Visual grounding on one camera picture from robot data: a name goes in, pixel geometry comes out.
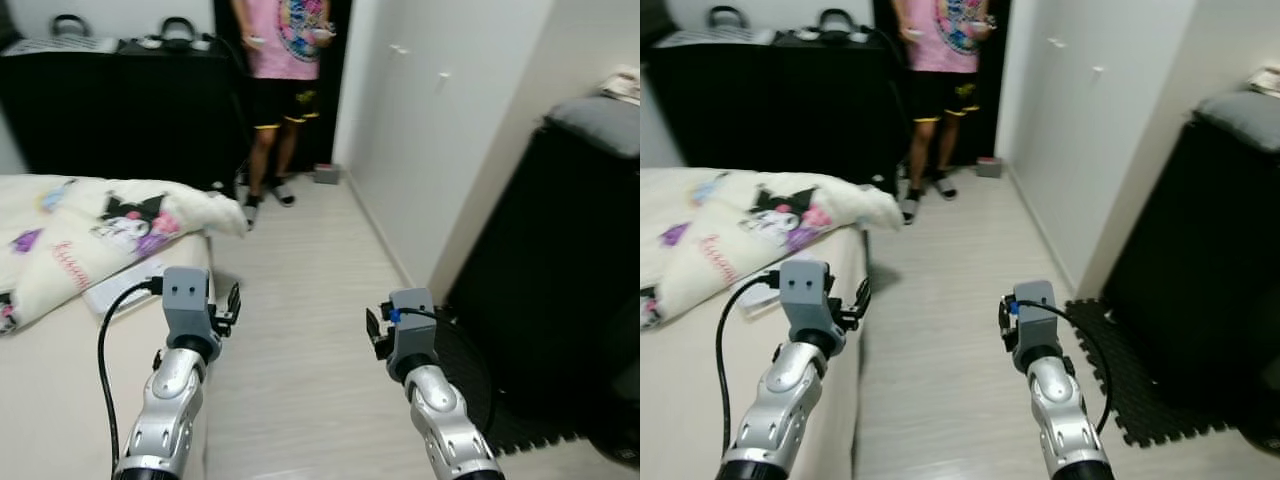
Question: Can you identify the black flight case with handle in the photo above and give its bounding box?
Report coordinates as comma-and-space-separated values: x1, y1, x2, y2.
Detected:
640, 8, 776, 173
0, 15, 126, 181
770, 8, 901, 191
120, 17, 251, 191

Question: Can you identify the mattress with cream sheet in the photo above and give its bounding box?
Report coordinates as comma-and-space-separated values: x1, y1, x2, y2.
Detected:
0, 232, 216, 480
640, 225, 869, 480

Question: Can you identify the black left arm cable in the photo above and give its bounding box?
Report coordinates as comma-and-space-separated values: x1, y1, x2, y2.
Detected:
714, 270, 783, 461
96, 278, 166, 473

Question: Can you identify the black foam floor mat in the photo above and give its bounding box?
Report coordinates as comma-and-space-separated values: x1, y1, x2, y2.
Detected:
1065, 298, 1251, 448
430, 305, 601, 456

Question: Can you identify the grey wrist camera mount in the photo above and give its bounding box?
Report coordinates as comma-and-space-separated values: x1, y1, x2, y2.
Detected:
1012, 280, 1063, 351
778, 260, 834, 341
388, 288, 438, 363
162, 267, 213, 341

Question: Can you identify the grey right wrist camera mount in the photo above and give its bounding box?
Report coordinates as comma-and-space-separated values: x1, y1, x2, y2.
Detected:
388, 288, 438, 363
1012, 280, 1063, 351

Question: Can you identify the white wardrobe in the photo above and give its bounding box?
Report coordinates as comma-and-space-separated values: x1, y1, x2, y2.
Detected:
995, 0, 1201, 291
330, 0, 559, 299

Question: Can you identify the grey cushion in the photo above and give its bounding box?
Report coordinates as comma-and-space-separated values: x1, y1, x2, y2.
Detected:
545, 95, 641, 161
1195, 90, 1280, 151

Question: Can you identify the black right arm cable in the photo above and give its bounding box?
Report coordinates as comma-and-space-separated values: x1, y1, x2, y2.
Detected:
1014, 300, 1114, 437
395, 308, 497, 433

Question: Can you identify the cream cartoon print blanket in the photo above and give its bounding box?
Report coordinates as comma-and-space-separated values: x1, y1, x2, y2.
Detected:
640, 168, 903, 331
0, 175, 248, 336

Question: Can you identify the white printed label sheet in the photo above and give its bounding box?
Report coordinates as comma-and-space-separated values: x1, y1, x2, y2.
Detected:
83, 262, 166, 316
738, 278, 791, 317

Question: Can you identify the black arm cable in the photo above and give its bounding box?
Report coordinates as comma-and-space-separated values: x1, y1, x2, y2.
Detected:
96, 278, 166, 473
395, 308, 497, 433
1014, 300, 1114, 437
714, 270, 783, 461

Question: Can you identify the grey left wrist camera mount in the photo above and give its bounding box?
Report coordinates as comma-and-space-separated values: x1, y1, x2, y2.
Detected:
162, 267, 213, 341
778, 260, 834, 341

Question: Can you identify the large black cabinet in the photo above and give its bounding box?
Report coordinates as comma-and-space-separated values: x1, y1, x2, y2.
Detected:
447, 95, 641, 471
1100, 90, 1280, 421

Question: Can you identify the person in pink shirt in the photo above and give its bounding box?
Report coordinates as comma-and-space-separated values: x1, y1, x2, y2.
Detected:
890, 0, 1001, 226
230, 0, 336, 231

